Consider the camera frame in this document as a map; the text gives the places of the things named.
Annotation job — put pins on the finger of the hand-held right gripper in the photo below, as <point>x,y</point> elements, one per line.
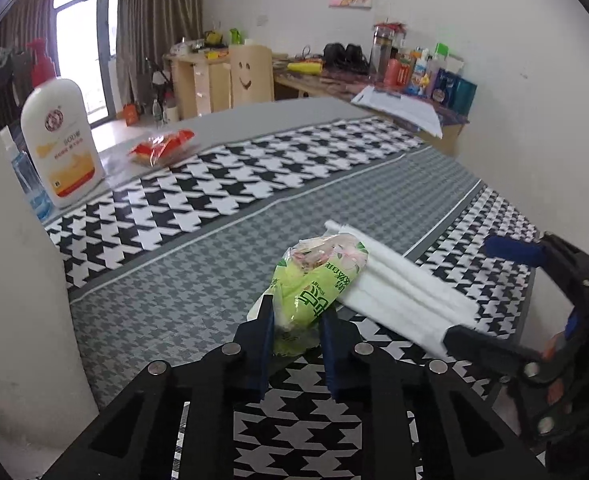
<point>514,249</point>
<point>489,347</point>

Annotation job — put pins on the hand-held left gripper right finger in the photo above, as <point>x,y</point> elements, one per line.
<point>328,360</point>

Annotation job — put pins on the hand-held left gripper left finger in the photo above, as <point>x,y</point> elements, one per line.
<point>268,355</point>

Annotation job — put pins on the green tissue pack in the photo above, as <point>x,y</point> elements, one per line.
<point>309,295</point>

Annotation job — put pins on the white foam sheet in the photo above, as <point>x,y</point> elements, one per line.
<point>404,285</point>

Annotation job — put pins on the white foam box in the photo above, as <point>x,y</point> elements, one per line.
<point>19,310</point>

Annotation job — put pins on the black white houndstooth tablecloth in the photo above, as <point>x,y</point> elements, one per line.
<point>199,260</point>

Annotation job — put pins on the stack of white papers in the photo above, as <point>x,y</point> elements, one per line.
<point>404,107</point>

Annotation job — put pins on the cluster of toiletry bottles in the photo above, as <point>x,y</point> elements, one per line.
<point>439,82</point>

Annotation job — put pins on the red snack packet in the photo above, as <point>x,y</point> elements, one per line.
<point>162,149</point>

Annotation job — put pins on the tall clear bottle red lid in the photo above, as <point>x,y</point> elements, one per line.
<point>383,47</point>

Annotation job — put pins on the wooden desk patterned cloth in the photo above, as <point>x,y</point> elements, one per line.
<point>324,85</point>

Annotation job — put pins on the black headphones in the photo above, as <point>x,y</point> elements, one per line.
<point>344,56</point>

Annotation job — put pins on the orange paper bag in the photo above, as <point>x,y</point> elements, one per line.
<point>131,114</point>

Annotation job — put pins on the yellow red lying bottle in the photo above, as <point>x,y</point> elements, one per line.
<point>304,67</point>

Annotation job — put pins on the wooden chair smiley face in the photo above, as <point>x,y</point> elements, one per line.
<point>249,77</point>

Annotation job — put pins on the white red pump lotion bottle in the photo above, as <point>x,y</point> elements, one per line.
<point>67,150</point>

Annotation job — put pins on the clear bottle blue label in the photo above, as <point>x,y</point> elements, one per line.
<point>27,180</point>

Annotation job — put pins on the green snack bag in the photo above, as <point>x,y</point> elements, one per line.
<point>236,36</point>

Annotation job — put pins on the yellow black desk item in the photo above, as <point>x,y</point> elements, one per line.
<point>213,37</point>

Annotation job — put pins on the brown curtain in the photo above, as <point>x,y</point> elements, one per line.
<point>159,25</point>

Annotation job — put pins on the glass balcony door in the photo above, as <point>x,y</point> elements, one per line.
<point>87,35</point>

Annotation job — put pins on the white wall socket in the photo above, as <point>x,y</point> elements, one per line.
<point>263,20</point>

